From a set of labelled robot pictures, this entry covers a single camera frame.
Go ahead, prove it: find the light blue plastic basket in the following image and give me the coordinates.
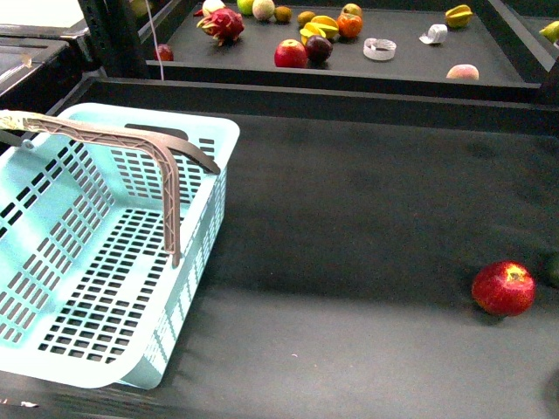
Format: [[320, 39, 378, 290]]
[[1, 103, 240, 389]]

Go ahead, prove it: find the red apple on shelf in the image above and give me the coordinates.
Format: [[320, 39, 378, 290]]
[[274, 38, 307, 68]]

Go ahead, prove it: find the dark purple plum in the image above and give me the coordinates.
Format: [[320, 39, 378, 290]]
[[305, 35, 333, 64]]

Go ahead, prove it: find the yellow star fruit left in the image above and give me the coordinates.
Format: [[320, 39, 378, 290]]
[[300, 15, 339, 45]]

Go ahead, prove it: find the yellow star fruit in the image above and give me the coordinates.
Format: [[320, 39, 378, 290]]
[[300, 15, 339, 45], [445, 4, 473, 29]]

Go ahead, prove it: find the small dark red fruit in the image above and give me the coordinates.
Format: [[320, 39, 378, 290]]
[[154, 44, 175, 62]]

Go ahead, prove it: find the pink dragon fruit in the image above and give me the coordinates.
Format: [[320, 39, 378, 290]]
[[197, 8, 245, 46]]

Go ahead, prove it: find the small yellow-brown fruit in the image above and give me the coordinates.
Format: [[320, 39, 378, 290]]
[[297, 10, 316, 28]]

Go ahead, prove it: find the brown kiwi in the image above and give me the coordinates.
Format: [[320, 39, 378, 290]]
[[273, 6, 292, 24]]

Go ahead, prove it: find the orange persimmon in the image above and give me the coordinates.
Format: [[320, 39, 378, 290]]
[[337, 13, 363, 39]]

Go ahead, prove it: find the beige round melon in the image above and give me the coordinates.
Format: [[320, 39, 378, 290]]
[[252, 0, 275, 21]]

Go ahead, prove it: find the green apple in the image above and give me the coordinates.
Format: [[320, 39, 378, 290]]
[[237, 0, 254, 16]]

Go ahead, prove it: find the red-yellow apple back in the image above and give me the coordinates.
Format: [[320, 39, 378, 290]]
[[342, 3, 362, 17]]

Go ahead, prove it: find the white red fruit back left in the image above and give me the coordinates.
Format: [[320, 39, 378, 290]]
[[193, 0, 225, 17]]

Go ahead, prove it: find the pale peach front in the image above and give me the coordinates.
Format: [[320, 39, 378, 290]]
[[446, 64, 480, 80]]

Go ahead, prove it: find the white foam net crumpled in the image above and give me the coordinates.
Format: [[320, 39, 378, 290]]
[[418, 24, 448, 45]]

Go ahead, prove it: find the red apple near front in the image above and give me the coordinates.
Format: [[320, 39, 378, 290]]
[[471, 260, 536, 317]]

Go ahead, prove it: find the yellow star fruit right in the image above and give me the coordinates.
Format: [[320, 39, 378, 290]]
[[445, 4, 473, 29]]

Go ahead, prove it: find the yellow-green fruit far right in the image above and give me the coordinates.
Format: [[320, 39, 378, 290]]
[[539, 20, 559, 44]]

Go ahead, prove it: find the white foam net ring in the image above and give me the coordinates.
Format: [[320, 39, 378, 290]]
[[362, 38, 397, 62]]

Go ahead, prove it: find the black metal shelf post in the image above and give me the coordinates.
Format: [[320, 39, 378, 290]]
[[78, 0, 149, 79]]

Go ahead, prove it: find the white cable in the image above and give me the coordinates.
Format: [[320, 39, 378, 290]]
[[145, 0, 166, 82]]

